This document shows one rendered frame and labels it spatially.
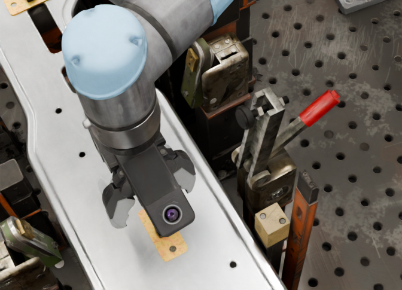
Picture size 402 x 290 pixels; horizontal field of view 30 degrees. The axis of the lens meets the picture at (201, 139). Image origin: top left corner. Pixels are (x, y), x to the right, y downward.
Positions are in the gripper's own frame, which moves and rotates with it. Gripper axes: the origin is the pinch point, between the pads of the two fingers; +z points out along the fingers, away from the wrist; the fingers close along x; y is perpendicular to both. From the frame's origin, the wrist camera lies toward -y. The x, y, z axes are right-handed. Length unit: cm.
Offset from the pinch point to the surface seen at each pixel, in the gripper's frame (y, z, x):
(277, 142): -0.3, -1.4, -17.9
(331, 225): -2.2, 38.3, -29.1
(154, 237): -0.1, 7.8, 1.4
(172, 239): -1.7, 7.8, -0.6
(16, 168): 19.9, 8.7, 14.0
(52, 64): 33.1, 7.5, 2.2
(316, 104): 0.0, -5.6, -23.7
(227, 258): -7.6, 8.3, -5.7
